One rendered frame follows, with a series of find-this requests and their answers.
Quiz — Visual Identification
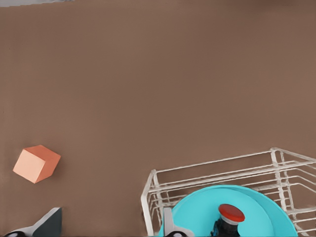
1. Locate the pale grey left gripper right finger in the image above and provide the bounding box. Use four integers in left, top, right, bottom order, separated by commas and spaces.
163, 207, 195, 237

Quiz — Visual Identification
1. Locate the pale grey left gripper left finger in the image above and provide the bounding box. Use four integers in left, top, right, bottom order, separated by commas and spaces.
3, 207, 63, 237

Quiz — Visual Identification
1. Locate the cyan plate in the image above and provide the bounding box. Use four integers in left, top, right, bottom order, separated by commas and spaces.
158, 185, 299, 237

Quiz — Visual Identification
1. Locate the orange cube block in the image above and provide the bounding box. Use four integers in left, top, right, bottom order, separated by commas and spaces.
12, 145, 61, 184

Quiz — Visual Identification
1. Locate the white wire shelf rack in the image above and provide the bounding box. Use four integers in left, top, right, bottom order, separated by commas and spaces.
140, 147, 316, 237

